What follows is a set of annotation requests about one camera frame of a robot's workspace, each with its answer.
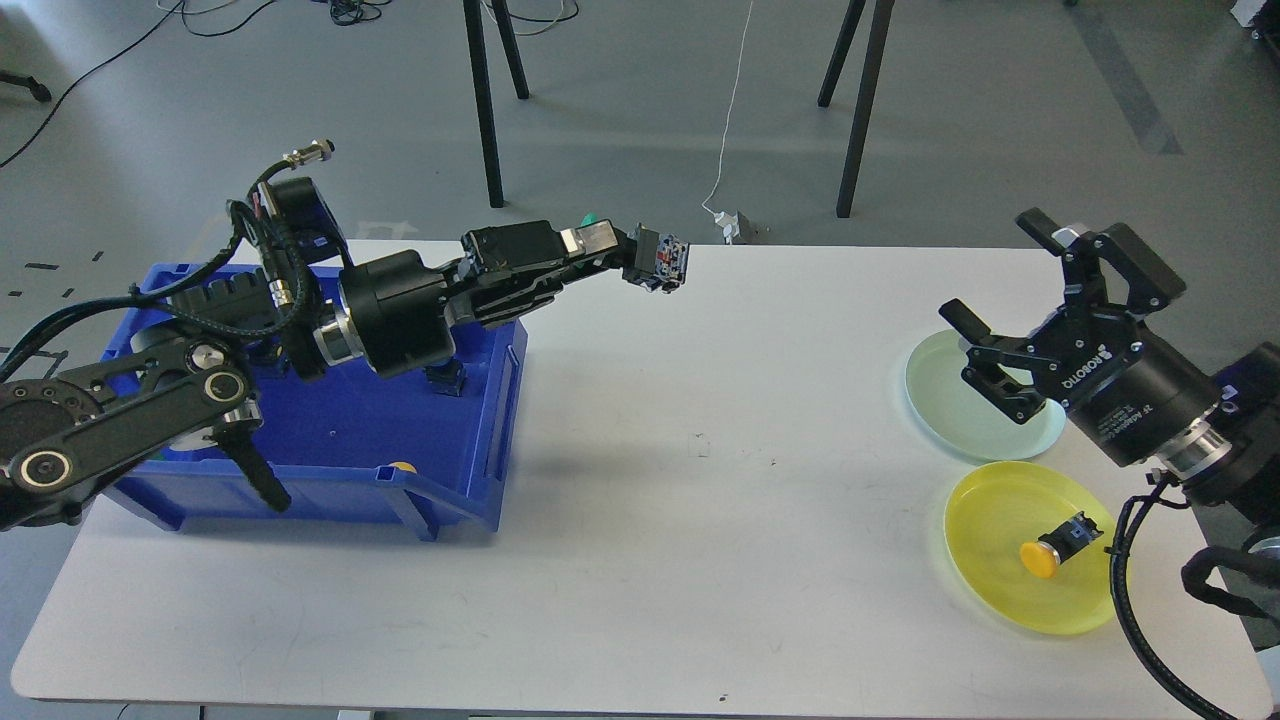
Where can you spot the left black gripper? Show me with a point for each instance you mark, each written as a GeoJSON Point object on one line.
{"type": "Point", "coordinates": [395, 313]}

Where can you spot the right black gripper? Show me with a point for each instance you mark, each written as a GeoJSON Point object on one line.
{"type": "Point", "coordinates": [1125, 387]}

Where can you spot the green push button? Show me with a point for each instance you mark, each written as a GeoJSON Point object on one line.
{"type": "Point", "coordinates": [647, 258]}
{"type": "Point", "coordinates": [447, 378]}

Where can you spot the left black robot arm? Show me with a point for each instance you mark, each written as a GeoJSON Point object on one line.
{"type": "Point", "coordinates": [284, 290]}

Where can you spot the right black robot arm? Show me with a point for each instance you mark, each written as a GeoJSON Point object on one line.
{"type": "Point", "coordinates": [1214, 437]}

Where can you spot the light green plate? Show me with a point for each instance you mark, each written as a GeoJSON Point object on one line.
{"type": "Point", "coordinates": [959, 418]}

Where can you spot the yellow plate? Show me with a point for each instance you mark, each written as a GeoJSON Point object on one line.
{"type": "Point", "coordinates": [1000, 505]}

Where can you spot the white power adapter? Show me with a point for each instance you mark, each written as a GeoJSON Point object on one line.
{"type": "Point", "coordinates": [739, 230]}

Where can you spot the blue plastic bin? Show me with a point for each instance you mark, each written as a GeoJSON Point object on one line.
{"type": "Point", "coordinates": [330, 443]}

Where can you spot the black tripod legs left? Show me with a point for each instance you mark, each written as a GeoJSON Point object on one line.
{"type": "Point", "coordinates": [479, 66]}

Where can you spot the black tripod legs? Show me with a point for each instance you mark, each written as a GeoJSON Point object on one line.
{"type": "Point", "coordinates": [880, 20]}
{"type": "Point", "coordinates": [479, 66]}

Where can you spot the black tripod legs right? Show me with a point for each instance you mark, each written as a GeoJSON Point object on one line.
{"type": "Point", "coordinates": [880, 20]}

